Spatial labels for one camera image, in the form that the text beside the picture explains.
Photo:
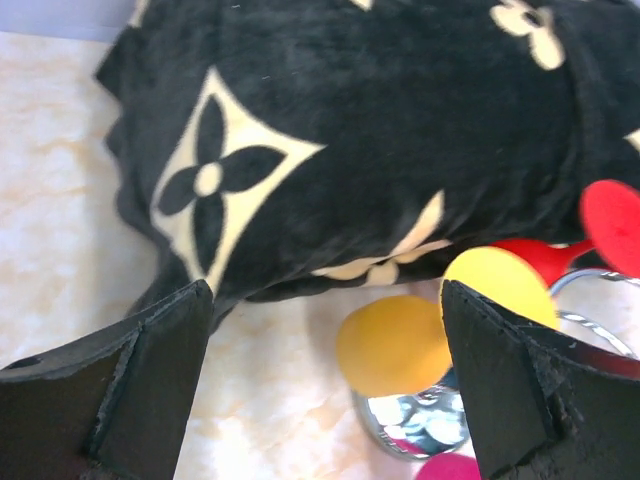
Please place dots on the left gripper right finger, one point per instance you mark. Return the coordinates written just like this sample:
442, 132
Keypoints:
540, 404

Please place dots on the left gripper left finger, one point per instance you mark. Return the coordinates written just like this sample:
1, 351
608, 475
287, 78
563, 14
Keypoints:
113, 404

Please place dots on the pink plastic wine glass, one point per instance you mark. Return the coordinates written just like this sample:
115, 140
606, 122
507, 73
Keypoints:
449, 466

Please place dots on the yellow plastic wine glass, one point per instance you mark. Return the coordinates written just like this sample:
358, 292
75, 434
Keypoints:
398, 345

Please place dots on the chrome wine glass rack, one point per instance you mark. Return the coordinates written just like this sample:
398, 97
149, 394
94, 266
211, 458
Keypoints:
419, 426

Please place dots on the red plastic wine glass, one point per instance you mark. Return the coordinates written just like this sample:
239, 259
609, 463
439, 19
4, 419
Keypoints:
609, 212

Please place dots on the black patterned plush blanket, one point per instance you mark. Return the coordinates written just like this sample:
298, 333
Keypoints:
277, 149

